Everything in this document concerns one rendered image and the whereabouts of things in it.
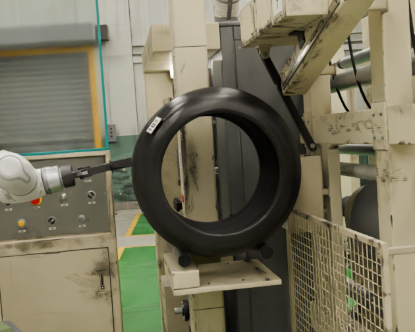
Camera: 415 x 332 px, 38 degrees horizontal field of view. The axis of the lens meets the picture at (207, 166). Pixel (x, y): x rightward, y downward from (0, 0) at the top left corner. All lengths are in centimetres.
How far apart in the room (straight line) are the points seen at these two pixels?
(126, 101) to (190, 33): 899
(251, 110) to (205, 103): 15
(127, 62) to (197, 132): 909
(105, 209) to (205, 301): 65
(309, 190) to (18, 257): 128
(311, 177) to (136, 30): 937
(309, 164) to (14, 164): 113
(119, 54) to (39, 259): 891
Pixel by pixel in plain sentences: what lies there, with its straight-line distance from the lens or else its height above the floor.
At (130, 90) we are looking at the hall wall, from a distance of 1132.
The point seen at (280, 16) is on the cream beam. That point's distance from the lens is 185.
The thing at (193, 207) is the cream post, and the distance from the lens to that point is 234.
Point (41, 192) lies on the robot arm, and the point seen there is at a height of 116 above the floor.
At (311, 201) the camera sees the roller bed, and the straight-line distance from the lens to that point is 238.
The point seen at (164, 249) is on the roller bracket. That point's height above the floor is 88.
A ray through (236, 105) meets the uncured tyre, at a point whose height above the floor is 140.
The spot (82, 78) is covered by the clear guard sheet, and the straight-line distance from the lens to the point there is 270.
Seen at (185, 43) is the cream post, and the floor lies 167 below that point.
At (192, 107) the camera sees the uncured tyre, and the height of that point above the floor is 140.
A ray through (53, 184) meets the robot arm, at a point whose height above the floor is 118.
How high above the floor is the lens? 131
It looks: 3 degrees down
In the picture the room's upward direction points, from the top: 4 degrees counter-clockwise
